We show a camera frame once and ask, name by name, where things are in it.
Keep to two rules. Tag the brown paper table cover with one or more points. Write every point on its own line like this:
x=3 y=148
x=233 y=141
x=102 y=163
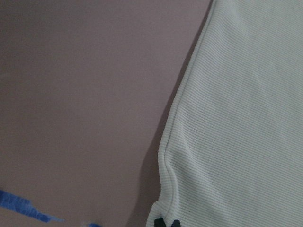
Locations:
x=85 y=91

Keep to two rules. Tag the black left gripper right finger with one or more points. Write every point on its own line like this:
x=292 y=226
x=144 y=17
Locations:
x=176 y=223

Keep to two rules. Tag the olive green long-sleeve shirt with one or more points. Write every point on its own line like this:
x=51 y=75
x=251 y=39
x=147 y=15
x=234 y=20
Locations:
x=231 y=154

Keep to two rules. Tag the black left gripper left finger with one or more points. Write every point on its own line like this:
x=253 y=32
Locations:
x=159 y=222

